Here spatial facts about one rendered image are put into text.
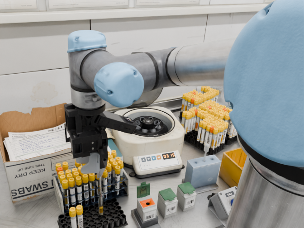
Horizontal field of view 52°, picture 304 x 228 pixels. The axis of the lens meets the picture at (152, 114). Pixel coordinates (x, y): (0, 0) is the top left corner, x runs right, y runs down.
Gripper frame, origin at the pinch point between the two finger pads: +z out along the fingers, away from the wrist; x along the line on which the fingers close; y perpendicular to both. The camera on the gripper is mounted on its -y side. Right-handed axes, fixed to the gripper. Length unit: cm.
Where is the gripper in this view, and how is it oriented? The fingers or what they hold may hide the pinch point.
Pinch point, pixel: (99, 171)
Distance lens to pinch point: 81.4
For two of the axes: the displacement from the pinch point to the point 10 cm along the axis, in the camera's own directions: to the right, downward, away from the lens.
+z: -0.7, 8.7, 4.9
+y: -8.9, 1.8, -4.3
